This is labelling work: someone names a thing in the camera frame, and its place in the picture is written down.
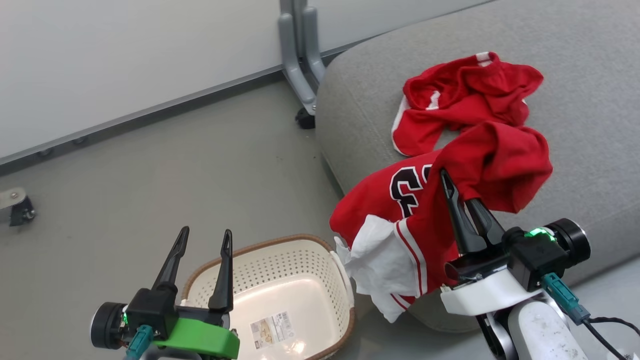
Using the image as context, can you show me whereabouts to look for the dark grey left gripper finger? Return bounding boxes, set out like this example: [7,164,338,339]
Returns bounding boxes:
[151,226,191,293]
[208,229,235,313]

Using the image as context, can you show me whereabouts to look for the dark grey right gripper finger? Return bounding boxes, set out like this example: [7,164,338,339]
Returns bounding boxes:
[465,198,507,247]
[439,168,488,256]

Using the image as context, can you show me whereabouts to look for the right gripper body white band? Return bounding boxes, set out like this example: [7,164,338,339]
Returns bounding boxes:
[440,218,592,317]

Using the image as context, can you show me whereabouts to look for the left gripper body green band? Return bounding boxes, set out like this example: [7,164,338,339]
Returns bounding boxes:
[90,287,241,360]

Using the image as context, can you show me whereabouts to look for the red jersey with number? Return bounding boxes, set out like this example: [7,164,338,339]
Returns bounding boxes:
[329,121,554,324]

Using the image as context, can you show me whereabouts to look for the red shorts white stripe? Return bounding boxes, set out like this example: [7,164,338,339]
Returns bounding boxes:
[391,51,545,157]

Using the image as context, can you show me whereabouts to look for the grey sofa cushion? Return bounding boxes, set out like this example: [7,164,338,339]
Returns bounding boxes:
[315,0,640,333]

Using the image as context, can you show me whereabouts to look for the paper label sticker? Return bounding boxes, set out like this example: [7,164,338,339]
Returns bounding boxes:
[249,311,293,350]

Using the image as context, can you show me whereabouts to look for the cream perforated laundry basket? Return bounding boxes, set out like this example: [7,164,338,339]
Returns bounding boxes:
[181,233,357,360]

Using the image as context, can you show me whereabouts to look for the caster with silver plate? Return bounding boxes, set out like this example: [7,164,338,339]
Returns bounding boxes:
[0,187,37,227]

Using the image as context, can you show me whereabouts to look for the black caster wheel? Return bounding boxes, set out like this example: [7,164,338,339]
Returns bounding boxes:
[295,107,317,130]

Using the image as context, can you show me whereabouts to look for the black cable teal connector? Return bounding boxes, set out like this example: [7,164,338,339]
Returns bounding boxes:
[124,325,154,360]
[540,272,640,360]

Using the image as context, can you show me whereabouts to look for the grey partition base rail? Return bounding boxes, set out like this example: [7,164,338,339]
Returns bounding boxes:
[320,0,497,57]
[0,65,287,177]

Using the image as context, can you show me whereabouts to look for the grey partition foot bracket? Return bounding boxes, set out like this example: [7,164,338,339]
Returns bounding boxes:
[278,0,327,117]

